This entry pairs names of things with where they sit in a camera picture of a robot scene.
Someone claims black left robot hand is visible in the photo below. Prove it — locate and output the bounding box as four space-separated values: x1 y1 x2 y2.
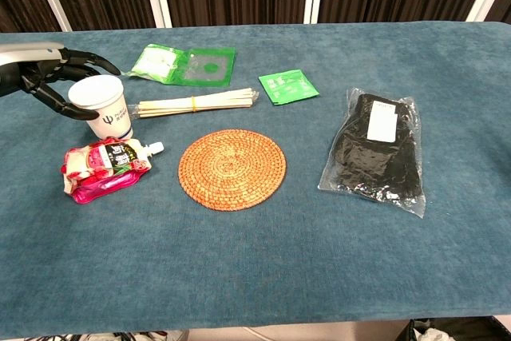
0 42 121 121

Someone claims white paper cup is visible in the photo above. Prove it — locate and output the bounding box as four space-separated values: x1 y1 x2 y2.
67 74 134 139

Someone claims round woven rattan coaster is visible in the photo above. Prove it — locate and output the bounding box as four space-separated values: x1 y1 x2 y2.
177 129 287 212

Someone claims red spouted drink pouch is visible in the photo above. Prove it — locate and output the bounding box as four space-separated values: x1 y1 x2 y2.
60 137 165 204

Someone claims large green plastic packet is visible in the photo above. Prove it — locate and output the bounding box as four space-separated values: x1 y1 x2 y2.
121 43 237 88

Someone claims bundle of wrapped wooden chopsticks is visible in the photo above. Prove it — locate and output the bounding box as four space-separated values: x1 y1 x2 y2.
128 86 259 121

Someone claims small green sachet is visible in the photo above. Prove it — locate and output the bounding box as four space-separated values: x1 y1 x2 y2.
258 69 320 106

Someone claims teal velvet tablecloth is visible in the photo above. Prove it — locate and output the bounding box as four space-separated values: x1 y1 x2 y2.
0 20 511 338

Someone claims black cloth in clear bag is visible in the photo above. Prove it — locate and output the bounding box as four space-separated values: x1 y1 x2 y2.
317 86 427 219

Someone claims black bag under table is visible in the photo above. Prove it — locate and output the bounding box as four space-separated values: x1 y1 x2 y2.
406 315 511 341

